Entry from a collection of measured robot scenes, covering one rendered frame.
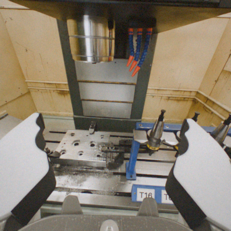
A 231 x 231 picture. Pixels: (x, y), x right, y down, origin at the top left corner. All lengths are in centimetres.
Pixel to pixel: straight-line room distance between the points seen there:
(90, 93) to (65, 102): 67
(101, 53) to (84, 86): 62
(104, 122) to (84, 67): 55
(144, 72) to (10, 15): 132
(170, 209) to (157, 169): 19
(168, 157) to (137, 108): 50
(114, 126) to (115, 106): 24
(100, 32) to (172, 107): 135
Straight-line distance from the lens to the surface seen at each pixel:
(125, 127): 119
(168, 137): 48
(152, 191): 64
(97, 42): 42
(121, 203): 65
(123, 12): 36
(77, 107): 117
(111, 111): 108
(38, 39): 155
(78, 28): 44
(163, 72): 141
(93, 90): 100
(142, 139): 44
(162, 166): 80
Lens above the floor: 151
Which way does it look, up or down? 32 degrees down
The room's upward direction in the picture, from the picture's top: 3 degrees clockwise
